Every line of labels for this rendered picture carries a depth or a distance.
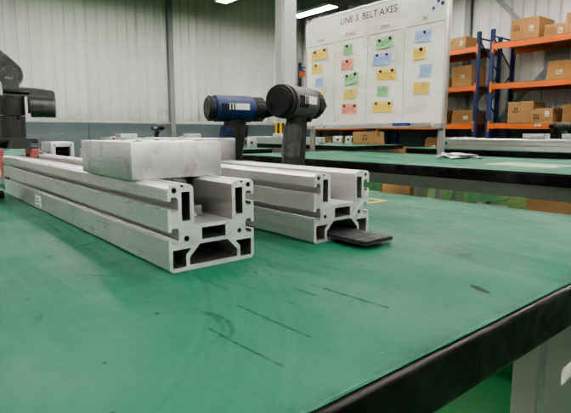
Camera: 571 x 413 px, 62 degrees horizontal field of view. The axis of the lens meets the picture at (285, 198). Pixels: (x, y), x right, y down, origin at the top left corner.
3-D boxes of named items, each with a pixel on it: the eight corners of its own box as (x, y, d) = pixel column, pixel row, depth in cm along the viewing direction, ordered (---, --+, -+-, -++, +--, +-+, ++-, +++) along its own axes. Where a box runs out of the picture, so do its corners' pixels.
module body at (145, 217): (5, 193, 106) (2, 155, 105) (53, 189, 113) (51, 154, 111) (170, 274, 46) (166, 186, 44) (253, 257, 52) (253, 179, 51)
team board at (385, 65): (288, 229, 457) (289, 17, 431) (325, 222, 489) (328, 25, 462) (421, 261, 342) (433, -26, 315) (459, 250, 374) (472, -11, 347)
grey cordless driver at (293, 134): (260, 207, 86) (259, 83, 83) (308, 195, 104) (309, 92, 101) (297, 211, 83) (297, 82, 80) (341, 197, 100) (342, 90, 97)
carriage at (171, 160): (83, 192, 62) (81, 139, 61) (162, 186, 69) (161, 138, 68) (132, 206, 50) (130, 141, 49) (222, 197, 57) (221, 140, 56)
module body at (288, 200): (92, 187, 118) (90, 153, 117) (131, 184, 125) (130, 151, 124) (313, 244, 58) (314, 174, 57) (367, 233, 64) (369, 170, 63)
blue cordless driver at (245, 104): (203, 189, 113) (200, 95, 110) (277, 185, 122) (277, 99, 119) (213, 193, 106) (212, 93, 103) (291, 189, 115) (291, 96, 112)
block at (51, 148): (40, 164, 204) (38, 142, 203) (68, 163, 211) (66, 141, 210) (46, 165, 196) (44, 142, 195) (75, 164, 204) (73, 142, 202)
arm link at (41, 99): (2, 68, 120) (0, 65, 112) (53, 71, 125) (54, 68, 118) (5, 116, 122) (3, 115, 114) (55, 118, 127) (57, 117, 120)
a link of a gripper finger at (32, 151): (42, 178, 122) (40, 140, 120) (10, 178, 117) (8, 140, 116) (34, 175, 127) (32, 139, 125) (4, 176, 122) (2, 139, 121)
